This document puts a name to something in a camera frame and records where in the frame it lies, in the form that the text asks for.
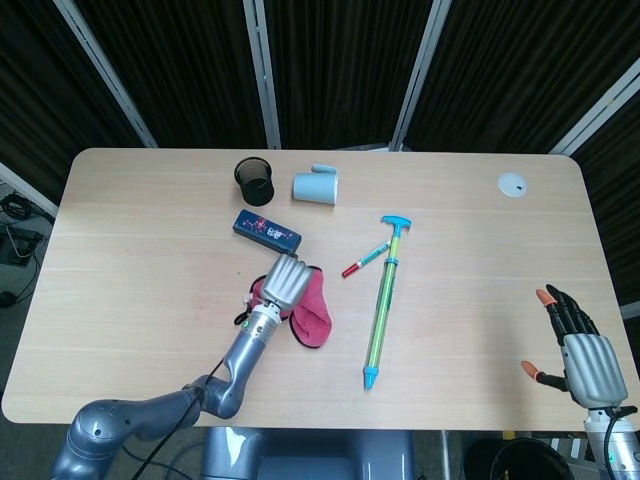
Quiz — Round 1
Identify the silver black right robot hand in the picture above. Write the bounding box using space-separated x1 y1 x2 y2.
520 283 629 410

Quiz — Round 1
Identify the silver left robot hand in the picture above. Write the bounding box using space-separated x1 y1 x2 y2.
260 254 316 319

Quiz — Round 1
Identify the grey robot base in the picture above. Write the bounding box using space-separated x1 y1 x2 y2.
202 427 416 480

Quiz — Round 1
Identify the dark blue printed box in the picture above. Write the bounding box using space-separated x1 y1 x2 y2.
231 209 304 253

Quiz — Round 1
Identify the green marker red cap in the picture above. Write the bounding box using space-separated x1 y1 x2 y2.
341 240 392 278

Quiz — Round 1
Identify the black mesh pen holder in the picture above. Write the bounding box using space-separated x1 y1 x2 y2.
233 156 277 206

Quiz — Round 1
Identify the light blue plastic cup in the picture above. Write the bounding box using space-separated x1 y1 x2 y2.
291 163 340 205

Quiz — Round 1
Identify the green blue toy water pump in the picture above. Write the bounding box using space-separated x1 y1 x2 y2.
361 215 416 391

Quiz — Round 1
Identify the black trash bin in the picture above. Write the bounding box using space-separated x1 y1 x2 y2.
462 437 576 480

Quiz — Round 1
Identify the black fabric partition panel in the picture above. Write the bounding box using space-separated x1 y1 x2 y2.
0 0 146 174
404 0 640 154
574 112 640 311
267 0 431 149
74 0 271 149

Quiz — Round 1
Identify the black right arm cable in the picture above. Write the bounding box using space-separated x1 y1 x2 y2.
602 404 632 480

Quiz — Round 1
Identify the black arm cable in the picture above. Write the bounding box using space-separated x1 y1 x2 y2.
134 349 226 480
602 404 632 480

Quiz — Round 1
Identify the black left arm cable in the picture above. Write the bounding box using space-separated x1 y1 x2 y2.
134 349 226 480

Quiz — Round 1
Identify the white desk cable grommet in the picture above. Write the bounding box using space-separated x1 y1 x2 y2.
497 172 528 197

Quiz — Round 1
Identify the grey partition frame post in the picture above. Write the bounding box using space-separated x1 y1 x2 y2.
243 0 283 149
389 0 454 151
0 160 60 214
546 74 640 155
52 0 159 149

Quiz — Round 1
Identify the black floor cable bundle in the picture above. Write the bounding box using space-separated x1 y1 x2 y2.
0 192 51 266

